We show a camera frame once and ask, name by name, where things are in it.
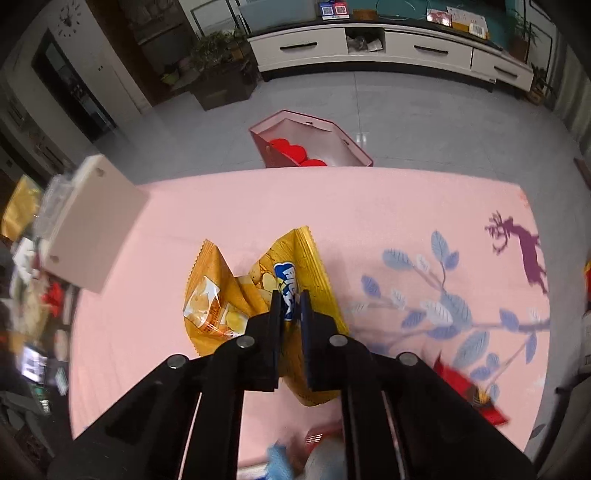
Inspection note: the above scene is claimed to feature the potted green plant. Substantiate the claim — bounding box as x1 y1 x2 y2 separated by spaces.
189 31 259 111

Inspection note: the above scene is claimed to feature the white paper cup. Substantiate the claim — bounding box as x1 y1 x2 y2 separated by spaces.
304 438 346 480

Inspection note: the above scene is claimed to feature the white rectangular box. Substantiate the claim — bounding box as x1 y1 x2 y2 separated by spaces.
40 155 148 293

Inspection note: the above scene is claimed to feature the white tv cabinet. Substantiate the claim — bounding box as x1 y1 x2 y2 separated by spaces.
249 23 534 92

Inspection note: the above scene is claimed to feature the pink patterned tablecloth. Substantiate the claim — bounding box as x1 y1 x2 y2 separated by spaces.
68 167 550 451

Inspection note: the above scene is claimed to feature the light blue crumpled wrapper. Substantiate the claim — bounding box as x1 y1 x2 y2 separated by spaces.
266 443 296 480

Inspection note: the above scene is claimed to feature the red snack wrapper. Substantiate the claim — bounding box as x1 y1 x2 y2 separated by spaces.
433 357 509 426

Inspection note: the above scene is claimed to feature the pink hexagonal box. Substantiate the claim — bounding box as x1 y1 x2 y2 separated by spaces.
249 110 374 168

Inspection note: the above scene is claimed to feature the yellow chip bag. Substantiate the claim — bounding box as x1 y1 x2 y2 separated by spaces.
182 226 349 407

